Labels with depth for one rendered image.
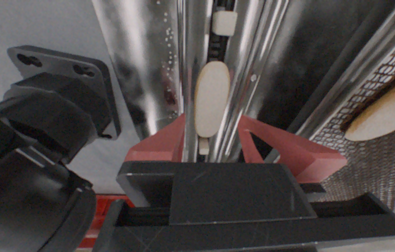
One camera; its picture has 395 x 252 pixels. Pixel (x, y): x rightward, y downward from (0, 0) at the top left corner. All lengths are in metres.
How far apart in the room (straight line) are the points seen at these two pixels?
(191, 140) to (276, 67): 0.15
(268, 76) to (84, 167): 0.40
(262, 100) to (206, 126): 0.10
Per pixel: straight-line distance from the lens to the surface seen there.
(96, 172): 0.39
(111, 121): 0.21
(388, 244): 0.73
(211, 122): 0.15
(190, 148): 0.20
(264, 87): 0.20
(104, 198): 0.50
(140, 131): 0.17
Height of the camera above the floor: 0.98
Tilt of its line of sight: 49 degrees down
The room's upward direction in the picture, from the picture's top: 177 degrees clockwise
